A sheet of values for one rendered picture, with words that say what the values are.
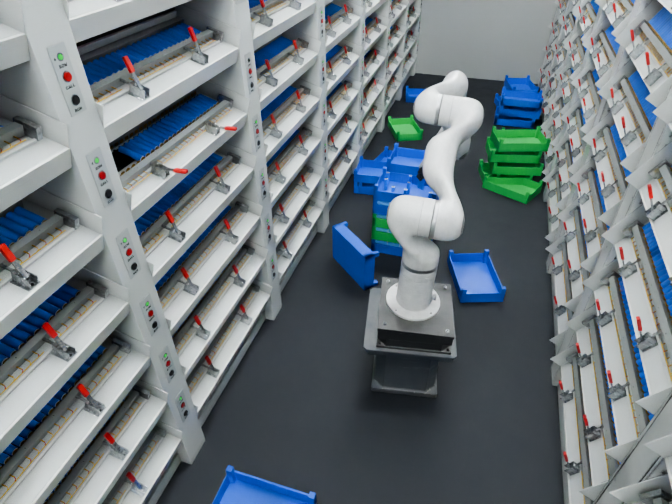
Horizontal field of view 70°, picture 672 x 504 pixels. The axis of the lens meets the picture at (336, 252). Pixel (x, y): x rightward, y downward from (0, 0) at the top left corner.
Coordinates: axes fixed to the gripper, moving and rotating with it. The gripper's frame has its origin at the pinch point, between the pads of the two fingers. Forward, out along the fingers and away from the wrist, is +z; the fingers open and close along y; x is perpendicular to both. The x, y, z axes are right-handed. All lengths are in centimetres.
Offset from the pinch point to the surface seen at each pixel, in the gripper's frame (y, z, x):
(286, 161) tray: -51, 5, 38
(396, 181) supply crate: 7.1, 22.3, 12.7
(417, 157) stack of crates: 35.3, 26.1, 21.4
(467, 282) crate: 2, 29, -49
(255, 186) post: -82, -15, 21
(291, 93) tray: -35, -10, 59
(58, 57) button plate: -138, -86, 17
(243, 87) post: -82, -47, 35
